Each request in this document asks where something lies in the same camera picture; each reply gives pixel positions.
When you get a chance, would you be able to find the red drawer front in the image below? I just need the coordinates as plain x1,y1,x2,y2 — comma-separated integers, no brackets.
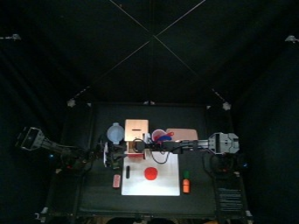
126,152,149,159

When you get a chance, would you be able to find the light wooden drawer box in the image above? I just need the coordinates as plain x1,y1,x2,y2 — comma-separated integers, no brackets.
125,118,153,155

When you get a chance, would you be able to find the flat red dough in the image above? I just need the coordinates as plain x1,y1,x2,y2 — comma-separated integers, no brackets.
143,166,159,181

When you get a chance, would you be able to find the blue tool with red end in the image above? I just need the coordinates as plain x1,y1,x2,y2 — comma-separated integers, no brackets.
157,131,175,143

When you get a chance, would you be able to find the red plastic cup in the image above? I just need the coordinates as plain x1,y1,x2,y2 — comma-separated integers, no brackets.
151,129,175,144

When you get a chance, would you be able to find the white block with red dot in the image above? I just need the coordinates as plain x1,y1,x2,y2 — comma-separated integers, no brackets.
113,173,123,189

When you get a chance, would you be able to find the pink wooden board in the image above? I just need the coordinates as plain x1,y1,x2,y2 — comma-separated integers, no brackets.
165,128,201,143

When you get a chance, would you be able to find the white cutting board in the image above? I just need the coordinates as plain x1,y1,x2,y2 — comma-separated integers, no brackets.
121,150,183,197

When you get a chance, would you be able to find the toy carrot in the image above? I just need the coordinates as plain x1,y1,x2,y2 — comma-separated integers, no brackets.
182,170,193,194

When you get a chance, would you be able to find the white text label sticker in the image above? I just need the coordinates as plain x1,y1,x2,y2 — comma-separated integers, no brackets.
217,186,246,217

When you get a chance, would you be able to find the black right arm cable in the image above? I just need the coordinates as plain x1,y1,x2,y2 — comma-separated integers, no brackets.
149,148,174,165

